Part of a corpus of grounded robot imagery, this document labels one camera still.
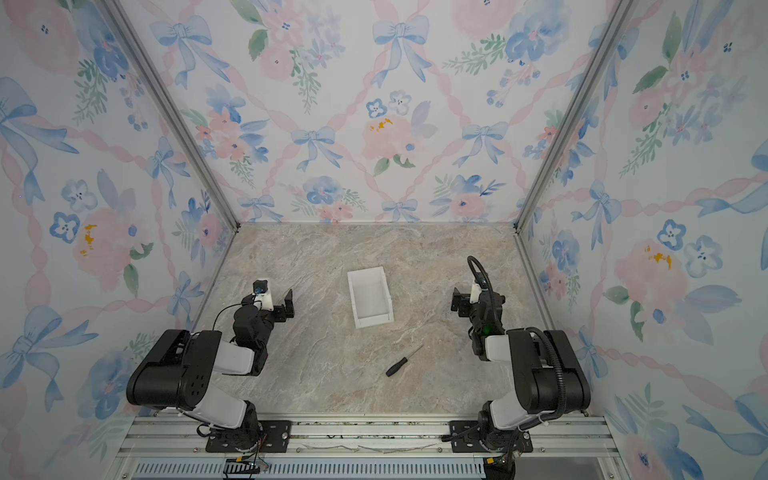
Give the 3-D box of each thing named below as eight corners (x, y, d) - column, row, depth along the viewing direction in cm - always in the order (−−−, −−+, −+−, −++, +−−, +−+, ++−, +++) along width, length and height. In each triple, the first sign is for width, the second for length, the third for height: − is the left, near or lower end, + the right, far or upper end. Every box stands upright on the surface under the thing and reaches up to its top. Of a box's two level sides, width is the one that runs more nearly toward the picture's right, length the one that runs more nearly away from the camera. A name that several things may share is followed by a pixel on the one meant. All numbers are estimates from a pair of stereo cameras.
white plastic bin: (356, 330, 94) (354, 319, 88) (349, 284, 105) (347, 272, 99) (393, 323, 96) (394, 312, 90) (382, 278, 107) (382, 266, 101)
